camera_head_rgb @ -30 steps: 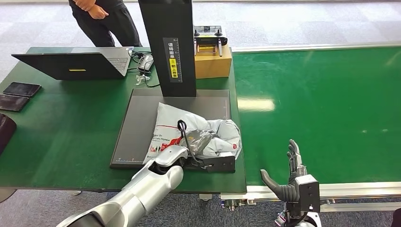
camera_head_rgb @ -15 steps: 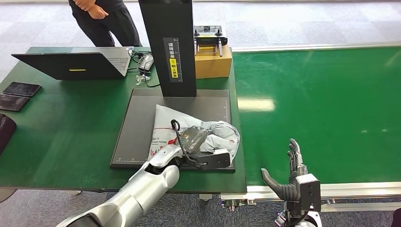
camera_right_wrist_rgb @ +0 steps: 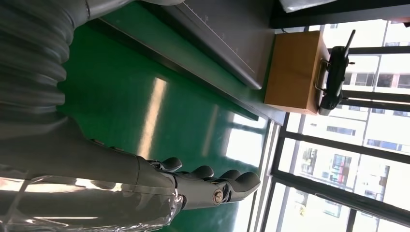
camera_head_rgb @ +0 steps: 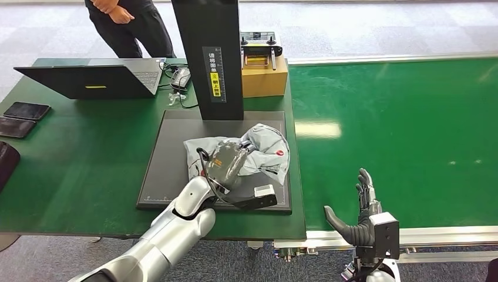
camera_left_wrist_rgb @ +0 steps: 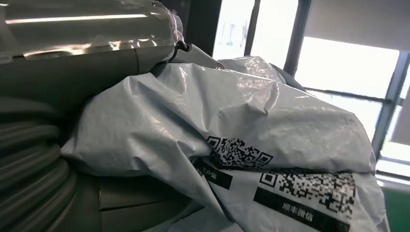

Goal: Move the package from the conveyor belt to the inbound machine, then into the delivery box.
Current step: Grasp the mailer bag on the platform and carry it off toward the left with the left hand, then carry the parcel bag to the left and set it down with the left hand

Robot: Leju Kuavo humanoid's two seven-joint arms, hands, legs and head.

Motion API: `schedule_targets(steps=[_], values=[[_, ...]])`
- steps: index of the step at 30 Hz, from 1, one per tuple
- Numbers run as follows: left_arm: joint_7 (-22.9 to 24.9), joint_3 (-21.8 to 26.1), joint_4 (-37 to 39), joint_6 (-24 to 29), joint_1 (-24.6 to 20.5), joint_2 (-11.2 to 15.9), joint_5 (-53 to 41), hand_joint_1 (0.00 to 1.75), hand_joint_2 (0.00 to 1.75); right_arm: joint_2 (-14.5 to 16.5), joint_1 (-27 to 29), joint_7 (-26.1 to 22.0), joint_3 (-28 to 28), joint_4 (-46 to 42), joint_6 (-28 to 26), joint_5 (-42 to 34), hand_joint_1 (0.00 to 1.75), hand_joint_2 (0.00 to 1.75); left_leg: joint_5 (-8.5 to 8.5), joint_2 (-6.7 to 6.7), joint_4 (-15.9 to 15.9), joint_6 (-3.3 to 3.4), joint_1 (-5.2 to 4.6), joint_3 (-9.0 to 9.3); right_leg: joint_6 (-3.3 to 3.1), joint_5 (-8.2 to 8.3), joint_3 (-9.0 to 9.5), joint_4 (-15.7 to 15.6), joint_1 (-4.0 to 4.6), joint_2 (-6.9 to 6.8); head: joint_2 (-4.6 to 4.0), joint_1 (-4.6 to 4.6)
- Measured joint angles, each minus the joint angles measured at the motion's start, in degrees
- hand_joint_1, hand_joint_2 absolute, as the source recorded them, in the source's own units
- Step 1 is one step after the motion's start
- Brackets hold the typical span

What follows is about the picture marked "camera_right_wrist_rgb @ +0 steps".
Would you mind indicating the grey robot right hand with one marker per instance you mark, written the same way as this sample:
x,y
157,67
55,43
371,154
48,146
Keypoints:
x,y
80,166

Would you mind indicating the green conveyor belt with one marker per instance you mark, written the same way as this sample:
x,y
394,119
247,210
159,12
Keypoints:
x,y
128,96

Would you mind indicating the brown cardboard box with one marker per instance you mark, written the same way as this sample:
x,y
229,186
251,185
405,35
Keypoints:
x,y
294,70

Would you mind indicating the clear plastic film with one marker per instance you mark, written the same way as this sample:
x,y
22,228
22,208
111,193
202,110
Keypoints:
x,y
96,208

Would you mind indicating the green table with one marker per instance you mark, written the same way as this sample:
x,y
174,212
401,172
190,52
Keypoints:
x,y
198,57

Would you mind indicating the black remote controller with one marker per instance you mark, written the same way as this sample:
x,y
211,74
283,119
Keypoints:
x,y
334,76

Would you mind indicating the aluminium conveyor frame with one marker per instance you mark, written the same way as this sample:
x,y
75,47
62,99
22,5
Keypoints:
x,y
261,192

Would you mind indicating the black window frame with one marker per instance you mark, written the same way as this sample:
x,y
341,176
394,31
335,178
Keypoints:
x,y
320,191

